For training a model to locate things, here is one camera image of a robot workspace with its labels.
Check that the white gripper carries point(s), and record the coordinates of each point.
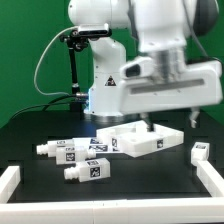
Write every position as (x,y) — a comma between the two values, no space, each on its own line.
(198,86)

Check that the white square table top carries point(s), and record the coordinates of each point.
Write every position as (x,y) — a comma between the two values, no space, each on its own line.
(135,140)

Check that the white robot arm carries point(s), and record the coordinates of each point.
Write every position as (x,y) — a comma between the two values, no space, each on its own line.
(148,28)

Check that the white marker sheet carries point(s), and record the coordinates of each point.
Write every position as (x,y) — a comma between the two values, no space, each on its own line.
(95,144)

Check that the white U-shaped fence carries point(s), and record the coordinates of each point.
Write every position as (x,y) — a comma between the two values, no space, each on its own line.
(146,211)

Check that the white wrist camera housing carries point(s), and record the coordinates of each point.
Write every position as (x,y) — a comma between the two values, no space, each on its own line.
(140,67)

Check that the grey camera on stand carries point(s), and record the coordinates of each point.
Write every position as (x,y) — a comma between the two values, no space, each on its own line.
(92,30)

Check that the black camera stand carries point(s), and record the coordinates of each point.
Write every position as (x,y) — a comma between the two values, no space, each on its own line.
(75,44)

